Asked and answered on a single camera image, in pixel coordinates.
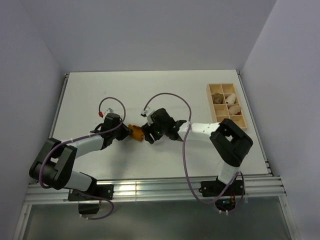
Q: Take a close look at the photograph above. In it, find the mustard striped sock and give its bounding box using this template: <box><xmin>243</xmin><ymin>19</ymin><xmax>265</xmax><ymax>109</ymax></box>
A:
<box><xmin>128</xmin><ymin>124</ymin><xmax>145</xmax><ymax>142</ymax></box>

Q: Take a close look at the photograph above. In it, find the brown sock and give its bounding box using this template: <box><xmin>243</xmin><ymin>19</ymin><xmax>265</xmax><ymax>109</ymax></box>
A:
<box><xmin>212</xmin><ymin>92</ymin><xmax>224</xmax><ymax>105</ymax></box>

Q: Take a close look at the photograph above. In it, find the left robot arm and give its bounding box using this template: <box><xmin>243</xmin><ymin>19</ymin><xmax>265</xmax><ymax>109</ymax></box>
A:
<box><xmin>29</xmin><ymin>113</ymin><xmax>133</xmax><ymax>200</ymax></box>

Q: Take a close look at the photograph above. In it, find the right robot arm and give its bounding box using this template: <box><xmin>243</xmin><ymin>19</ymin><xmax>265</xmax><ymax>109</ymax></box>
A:
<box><xmin>141</xmin><ymin>107</ymin><xmax>253</xmax><ymax>195</ymax></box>

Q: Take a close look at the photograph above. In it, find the wooden compartment box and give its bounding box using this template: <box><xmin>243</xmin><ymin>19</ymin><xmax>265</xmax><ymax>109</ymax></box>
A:
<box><xmin>206</xmin><ymin>83</ymin><xmax>247</xmax><ymax>130</ymax></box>

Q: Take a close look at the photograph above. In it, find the upper rolled cream sock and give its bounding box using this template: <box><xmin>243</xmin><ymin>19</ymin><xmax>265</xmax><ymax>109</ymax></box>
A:
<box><xmin>225</xmin><ymin>93</ymin><xmax>237</xmax><ymax>104</ymax></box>

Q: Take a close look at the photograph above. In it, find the rolled cream sock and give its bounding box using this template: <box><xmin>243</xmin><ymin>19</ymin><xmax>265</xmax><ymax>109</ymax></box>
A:
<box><xmin>225</xmin><ymin>93</ymin><xmax>237</xmax><ymax>104</ymax></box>
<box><xmin>228</xmin><ymin>104</ymin><xmax>242</xmax><ymax>116</ymax></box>

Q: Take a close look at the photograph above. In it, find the lower rolled cream sock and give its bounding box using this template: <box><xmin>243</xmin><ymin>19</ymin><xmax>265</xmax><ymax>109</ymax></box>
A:
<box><xmin>228</xmin><ymin>104</ymin><xmax>242</xmax><ymax>116</ymax></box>

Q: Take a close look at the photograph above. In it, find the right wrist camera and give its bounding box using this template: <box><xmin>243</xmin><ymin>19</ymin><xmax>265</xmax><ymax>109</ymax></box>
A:
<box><xmin>140</xmin><ymin>106</ymin><xmax>155</xmax><ymax>125</ymax></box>

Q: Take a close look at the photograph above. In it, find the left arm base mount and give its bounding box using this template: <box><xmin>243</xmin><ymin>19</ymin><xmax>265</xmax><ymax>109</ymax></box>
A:
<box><xmin>67</xmin><ymin>184</ymin><xmax>115</xmax><ymax>220</ymax></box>

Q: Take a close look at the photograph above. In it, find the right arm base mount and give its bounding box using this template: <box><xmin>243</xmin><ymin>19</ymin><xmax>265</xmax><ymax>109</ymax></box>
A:
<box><xmin>198</xmin><ymin>179</ymin><xmax>246</xmax><ymax>212</ymax></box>

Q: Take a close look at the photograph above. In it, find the aluminium frame rail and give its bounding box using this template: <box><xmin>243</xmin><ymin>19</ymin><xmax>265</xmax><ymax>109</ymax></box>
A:
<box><xmin>23</xmin><ymin>175</ymin><xmax>286</xmax><ymax>205</ymax></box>

